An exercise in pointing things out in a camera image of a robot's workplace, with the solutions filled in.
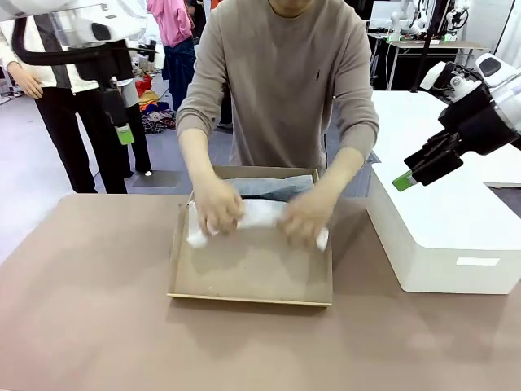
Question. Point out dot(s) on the mannequin in white jacket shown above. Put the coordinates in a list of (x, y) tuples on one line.
[(69, 134)]

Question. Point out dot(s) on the white hanging curtain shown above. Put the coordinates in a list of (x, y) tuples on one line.
[(510, 32)]

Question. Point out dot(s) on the person's right forearm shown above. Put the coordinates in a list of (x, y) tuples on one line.
[(199, 159)]

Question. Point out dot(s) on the brown cardboard shoe box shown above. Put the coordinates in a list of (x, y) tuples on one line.
[(252, 273)]

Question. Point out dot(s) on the small white background robot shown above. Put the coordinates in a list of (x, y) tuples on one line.
[(397, 24), (456, 18)]

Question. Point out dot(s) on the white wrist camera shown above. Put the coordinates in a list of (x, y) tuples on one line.
[(432, 76), (159, 59)]

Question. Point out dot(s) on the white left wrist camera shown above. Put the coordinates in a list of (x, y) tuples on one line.
[(159, 59)]

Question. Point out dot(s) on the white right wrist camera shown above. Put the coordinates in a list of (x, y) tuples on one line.
[(432, 76)]

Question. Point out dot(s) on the colourful clothes pile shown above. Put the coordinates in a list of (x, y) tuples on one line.
[(156, 114)]

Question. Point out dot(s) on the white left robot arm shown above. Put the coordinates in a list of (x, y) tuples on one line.
[(61, 16)]

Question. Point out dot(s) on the person's left hand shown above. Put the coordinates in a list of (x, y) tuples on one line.
[(305, 222)]

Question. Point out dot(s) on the grey mannequin base plate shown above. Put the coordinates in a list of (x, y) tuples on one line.
[(158, 178)]

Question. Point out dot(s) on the person in beige sweater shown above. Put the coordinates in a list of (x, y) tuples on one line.
[(285, 81)]

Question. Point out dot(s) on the white tissue paper sheet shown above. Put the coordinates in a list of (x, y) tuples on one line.
[(262, 212)]

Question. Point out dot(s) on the person's left forearm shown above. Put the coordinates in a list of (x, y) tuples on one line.
[(342, 171)]

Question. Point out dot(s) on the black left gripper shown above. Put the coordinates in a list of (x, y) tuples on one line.
[(106, 61)]

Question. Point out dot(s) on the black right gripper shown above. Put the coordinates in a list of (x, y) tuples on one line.
[(476, 122)]

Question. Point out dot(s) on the wooden-top background table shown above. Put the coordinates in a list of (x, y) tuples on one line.
[(431, 45)]

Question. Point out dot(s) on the black tripod pole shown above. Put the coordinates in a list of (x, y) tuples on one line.
[(427, 40)]

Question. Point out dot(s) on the person's right hand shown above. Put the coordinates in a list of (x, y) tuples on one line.
[(221, 207)]

